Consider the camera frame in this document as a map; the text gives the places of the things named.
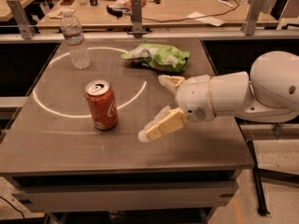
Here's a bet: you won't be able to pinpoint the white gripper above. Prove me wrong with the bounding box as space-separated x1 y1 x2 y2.
138 75 215 143

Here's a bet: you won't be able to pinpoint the orange soda can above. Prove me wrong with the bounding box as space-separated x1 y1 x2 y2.
85 79 119 131

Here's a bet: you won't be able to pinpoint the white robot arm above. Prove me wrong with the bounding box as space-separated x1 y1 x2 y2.
138 51 299 142

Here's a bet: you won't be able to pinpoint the clear plastic water bottle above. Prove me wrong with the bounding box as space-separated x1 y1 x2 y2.
61 8 91 69

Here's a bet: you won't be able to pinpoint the green chip bag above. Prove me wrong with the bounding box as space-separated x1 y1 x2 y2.
121 41 190 73

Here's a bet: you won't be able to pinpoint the white paper sheet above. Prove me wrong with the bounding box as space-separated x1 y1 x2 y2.
188 12 225 27

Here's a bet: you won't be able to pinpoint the white table drawer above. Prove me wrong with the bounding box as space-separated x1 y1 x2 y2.
13 181 238 213

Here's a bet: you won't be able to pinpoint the black sunglasses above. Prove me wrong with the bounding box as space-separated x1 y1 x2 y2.
107 6 123 19

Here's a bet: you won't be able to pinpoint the black floor pole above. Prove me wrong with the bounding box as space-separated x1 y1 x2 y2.
247 140 270 217

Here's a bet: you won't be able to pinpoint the brown phone on desk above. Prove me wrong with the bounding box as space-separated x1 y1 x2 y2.
61 0 75 6

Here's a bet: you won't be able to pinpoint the black cable on desk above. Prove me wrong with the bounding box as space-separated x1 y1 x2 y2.
142 0 241 24

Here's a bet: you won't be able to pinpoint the middle metal bracket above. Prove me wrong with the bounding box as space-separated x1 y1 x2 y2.
129 0 146 38

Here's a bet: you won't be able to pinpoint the metal bracket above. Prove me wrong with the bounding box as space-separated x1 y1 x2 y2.
241 0 263 35
7 0 36 39
129 0 146 38

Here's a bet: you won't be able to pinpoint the right metal bracket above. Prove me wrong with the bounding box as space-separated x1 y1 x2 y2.
241 0 263 35

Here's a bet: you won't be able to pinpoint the left metal bracket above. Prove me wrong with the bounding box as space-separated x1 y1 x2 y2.
7 0 36 39

